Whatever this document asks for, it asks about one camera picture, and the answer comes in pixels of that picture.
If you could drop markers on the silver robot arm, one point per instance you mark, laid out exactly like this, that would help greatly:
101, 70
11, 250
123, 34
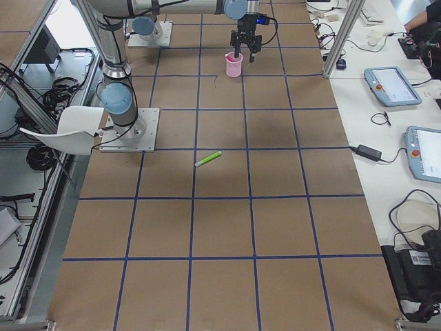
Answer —
147, 27
118, 95

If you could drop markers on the teach pendant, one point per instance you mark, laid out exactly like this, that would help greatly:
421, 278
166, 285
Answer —
391, 87
423, 153

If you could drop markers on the green highlighter pen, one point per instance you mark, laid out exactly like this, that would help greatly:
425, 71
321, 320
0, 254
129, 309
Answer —
208, 159

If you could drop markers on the white paper cup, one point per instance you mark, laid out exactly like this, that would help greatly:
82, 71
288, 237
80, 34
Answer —
374, 37

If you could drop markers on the black power adapter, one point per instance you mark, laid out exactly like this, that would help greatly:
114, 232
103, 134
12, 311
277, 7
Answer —
369, 153

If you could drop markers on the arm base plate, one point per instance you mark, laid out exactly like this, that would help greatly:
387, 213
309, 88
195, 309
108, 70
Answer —
159, 38
140, 138

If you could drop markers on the near teach pendant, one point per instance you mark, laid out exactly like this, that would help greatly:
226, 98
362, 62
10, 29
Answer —
423, 153

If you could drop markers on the white plastic chair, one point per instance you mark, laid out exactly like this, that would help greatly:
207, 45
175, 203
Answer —
76, 129

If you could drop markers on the blue usb hub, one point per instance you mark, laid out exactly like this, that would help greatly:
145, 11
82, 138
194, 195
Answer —
341, 64

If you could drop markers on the far teach pendant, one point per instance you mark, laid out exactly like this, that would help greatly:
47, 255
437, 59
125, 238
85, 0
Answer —
391, 87

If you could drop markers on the pink mesh cup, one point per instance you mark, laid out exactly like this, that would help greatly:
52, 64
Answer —
233, 69

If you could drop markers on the aluminium frame post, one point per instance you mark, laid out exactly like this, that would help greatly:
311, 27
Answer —
345, 28

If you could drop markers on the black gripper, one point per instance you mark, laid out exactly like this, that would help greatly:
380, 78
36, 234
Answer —
245, 25

